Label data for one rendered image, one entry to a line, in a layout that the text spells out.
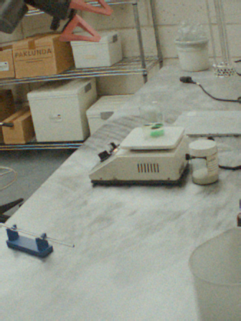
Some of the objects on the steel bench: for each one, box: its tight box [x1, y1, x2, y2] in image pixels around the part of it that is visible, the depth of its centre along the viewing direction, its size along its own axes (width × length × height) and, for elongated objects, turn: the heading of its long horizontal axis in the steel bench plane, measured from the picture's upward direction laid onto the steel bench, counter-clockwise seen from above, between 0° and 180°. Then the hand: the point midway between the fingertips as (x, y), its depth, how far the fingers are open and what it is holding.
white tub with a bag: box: [174, 18, 209, 72], centre depth 227 cm, size 14×14×21 cm
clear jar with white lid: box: [189, 140, 219, 186], centre depth 126 cm, size 6×6×8 cm
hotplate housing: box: [88, 134, 190, 183], centre depth 134 cm, size 22×13×8 cm, turn 91°
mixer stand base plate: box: [171, 110, 241, 137], centre depth 160 cm, size 30×20×1 cm, turn 92°
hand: (102, 25), depth 111 cm, fingers open, 9 cm apart
